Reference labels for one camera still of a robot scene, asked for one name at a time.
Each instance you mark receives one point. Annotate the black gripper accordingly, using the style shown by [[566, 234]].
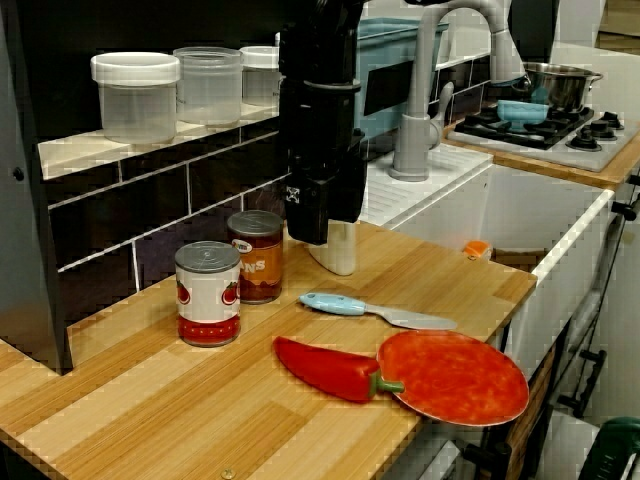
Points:
[[315, 130]]

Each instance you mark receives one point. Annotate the white plastic bottle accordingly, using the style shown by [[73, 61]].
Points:
[[342, 250]]

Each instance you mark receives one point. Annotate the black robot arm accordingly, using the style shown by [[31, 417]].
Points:
[[320, 40]]

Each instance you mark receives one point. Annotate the orange beans tin can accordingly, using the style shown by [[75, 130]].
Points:
[[260, 270]]

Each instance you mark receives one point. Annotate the grey toy faucet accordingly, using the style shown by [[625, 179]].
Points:
[[422, 100]]

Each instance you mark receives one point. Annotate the small labelled white lidded jar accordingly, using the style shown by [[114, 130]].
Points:
[[260, 75]]

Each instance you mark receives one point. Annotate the tomato print tin can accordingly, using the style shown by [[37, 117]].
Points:
[[207, 295]]

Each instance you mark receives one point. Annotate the teal plastic bin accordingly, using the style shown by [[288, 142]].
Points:
[[385, 65]]

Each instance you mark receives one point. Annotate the orange toy item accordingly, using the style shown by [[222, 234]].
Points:
[[477, 249]]

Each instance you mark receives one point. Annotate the red toy pepper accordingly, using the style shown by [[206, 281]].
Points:
[[325, 367]]

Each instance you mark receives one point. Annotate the clear lidless plastic jar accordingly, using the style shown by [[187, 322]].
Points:
[[210, 87]]

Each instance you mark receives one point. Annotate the white tiled shelf ledge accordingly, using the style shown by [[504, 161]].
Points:
[[150, 147]]

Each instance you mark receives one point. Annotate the white toy sink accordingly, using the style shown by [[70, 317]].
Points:
[[540, 215]]

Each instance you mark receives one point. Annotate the orange red plate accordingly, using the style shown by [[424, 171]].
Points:
[[455, 377]]

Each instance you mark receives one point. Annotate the light blue bowl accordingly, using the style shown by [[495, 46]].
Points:
[[522, 112]]

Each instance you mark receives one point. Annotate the large white lidded jar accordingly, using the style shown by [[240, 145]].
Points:
[[137, 97]]

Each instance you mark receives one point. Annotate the toy stove top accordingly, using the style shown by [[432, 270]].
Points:
[[540, 140]]

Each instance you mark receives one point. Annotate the black stove knob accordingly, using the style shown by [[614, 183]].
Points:
[[584, 141], [612, 121], [598, 131]]

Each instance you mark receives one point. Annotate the steel cooking pot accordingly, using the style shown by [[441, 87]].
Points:
[[565, 87]]

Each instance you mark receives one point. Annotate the brass screw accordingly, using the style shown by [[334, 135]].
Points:
[[229, 471]]

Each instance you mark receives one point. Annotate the grey hutch side panel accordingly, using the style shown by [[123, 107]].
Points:
[[30, 250]]

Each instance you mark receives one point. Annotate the green plastic object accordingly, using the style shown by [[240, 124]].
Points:
[[615, 450]]

